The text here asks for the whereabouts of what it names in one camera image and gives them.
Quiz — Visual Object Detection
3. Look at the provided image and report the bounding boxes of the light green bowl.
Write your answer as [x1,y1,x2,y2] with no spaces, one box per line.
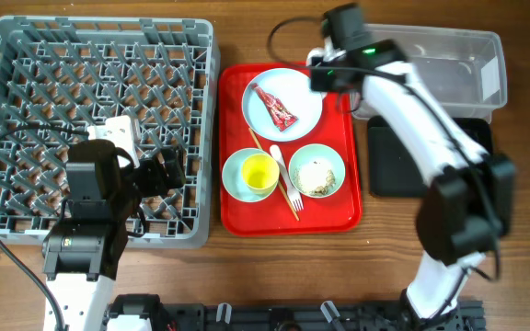
[288,143,346,199]

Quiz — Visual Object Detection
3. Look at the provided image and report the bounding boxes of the red plastic tray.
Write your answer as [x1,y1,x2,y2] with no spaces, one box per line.
[218,63,363,236]

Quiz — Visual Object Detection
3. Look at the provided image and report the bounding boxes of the rice and peanut leftovers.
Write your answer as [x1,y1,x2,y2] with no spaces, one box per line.
[294,160,336,197]

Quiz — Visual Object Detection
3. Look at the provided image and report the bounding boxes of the large light blue plate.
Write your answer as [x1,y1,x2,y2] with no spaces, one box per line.
[242,68,323,142]

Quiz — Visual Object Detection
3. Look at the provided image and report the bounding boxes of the small light blue saucer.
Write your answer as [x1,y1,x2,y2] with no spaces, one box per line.
[222,148,271,203]

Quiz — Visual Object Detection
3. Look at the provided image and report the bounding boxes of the white plastic fork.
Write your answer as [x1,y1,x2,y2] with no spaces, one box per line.
[270,144,304,211]

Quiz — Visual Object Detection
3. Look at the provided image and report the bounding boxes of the red snack wrapper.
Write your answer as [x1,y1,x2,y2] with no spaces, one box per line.
[249,83,298,131]

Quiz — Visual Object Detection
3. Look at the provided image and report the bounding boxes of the clear plastic bin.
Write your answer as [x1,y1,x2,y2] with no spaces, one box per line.
[367,24,508,122]

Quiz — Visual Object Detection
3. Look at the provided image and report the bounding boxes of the black food waste tray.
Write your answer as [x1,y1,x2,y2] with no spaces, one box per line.
[367,116,493,198]

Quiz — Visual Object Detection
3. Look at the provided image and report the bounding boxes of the wooden chopstick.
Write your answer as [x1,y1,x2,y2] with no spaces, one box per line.
[248,128,300,222]

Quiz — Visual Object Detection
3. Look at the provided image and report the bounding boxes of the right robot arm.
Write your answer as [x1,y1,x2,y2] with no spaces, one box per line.
[306,39,516,325]

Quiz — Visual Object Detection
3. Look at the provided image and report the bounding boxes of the grey dishwasher rack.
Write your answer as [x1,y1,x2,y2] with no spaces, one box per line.
[0,16,220,248]

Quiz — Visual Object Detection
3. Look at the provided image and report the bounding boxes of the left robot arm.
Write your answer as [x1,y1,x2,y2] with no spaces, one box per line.
[42,140,186,330]

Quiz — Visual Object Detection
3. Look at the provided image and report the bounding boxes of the yellow plastic cup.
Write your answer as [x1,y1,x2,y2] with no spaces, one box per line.
[241,154,280,195]

